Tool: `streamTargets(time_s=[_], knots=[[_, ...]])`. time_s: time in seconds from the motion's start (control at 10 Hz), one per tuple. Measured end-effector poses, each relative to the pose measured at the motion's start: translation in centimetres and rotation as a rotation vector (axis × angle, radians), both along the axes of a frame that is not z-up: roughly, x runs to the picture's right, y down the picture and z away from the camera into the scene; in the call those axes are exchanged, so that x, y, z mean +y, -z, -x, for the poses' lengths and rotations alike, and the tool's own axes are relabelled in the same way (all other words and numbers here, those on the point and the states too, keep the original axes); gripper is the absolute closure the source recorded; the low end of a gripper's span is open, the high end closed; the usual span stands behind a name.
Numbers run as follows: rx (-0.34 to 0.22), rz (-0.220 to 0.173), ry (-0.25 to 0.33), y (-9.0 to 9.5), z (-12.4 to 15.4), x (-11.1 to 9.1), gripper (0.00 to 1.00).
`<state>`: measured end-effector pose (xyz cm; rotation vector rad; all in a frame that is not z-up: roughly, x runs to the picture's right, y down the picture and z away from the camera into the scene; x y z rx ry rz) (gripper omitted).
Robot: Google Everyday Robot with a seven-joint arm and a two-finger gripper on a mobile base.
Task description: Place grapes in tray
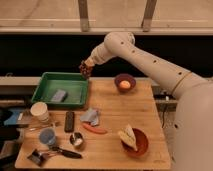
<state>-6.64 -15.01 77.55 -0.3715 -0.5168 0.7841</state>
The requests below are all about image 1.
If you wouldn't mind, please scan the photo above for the dark red grape bunch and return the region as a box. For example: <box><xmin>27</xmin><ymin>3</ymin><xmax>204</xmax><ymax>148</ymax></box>
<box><xmin>79</xmin><ymin>61</ymin><xmax>93</xmax><ymax>79</ymax></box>

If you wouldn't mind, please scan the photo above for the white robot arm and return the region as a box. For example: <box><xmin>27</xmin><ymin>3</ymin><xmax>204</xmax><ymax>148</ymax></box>
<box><xmin>85</xmin><ymin>32</ymin><xmax>213</xmax><ymax>171</ymax></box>

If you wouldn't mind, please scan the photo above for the green plastic tray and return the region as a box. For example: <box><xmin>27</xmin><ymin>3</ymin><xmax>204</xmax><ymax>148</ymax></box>
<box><xmin>31</xmin><ymin>72</ymin><xmax>89</xmax><ymax>108</ymax></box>

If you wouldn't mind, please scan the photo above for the purple bowl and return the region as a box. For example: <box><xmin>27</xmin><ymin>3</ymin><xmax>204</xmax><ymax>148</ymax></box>
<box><xmin>114</xmin><ymin>73</ymin><xmax>136</xmax><ymax>93</ymax></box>

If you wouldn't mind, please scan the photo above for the orange fruit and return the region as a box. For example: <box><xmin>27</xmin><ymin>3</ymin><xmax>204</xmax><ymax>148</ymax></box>
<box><xmin>119</xmin><ymin>80</ymin><xmax>131</xmax><ymax>89</ymax></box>

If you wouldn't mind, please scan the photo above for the blue sponge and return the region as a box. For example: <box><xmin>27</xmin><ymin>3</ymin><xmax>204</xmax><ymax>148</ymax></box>
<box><xmin>51</xmin><ymin>89</ymin><xmax>67</xmax><ymax>102</ymax></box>

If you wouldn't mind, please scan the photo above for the crumpled blue cloth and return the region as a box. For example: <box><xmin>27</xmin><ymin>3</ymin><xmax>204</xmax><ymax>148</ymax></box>
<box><xmin>80</xmin><ymin>108</ymin><xmax>99</xmax><ymax>126</ymax></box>

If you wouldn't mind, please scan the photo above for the black remote control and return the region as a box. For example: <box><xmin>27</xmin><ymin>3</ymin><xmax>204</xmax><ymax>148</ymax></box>
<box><xmin>64</xmin><ymin>111</ymin><xmax>75</xmax><ymax>133</ymax></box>

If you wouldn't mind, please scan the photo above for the stack of paper cups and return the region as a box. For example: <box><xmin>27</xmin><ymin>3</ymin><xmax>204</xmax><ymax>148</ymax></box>
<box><xmin>30</xmin><ymin>102</ymin><xmax>50</xmax><ymax>123</ymax></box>

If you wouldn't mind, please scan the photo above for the metal fork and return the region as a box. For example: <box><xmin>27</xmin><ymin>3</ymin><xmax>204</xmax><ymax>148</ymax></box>
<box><xmin>28</xmin><ymin>121</ymin><xmax>60</xmax><ymax>131</ymax></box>

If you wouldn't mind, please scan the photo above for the small metal cup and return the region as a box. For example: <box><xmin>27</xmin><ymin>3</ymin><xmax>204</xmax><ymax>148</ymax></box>
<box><xmin>70</xmin><ymin>132</ymin><xmax>84</xmax><ymax>147</ymax></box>

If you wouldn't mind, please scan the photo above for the yellow sandwich wedge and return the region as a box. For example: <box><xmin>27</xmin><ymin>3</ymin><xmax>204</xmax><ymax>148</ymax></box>
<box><xmin>118</xmin><ymin>125</ymin><xmax>138</xmax><ymax>151</ymax></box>

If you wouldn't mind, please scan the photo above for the blue plastic cup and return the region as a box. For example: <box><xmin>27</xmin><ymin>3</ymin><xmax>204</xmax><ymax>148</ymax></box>
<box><xmin>39</xmin><ymin>128</ymin><xmax>56</xmax><ymax>146</ymax></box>

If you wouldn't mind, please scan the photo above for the red bowl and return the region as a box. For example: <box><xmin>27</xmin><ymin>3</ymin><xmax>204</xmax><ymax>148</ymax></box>
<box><xmin>121</xmin><ymin>128</ymin><xmax>149</xmax><ymax>158</ymax></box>

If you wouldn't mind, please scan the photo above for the blue box at left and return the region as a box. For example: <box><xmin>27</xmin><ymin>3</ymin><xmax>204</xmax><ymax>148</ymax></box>
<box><xmin>4</xmin><ymin>108</ymin><xmax>31</xmax><ymax>125</ymax></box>

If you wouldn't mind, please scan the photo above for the black binder clip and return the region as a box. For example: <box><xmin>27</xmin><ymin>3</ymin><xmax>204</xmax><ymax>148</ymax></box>
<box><xmin>28</xmin><ymin>149</ymin><xmax>45</xmax><ymax>166</ymax></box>

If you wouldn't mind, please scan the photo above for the black handled utensil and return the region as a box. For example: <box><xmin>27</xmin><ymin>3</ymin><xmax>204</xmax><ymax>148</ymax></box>
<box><xmin>50</xmin><ymin>146</ymin><xmax>82</xmax><ymax>159</ymax></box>

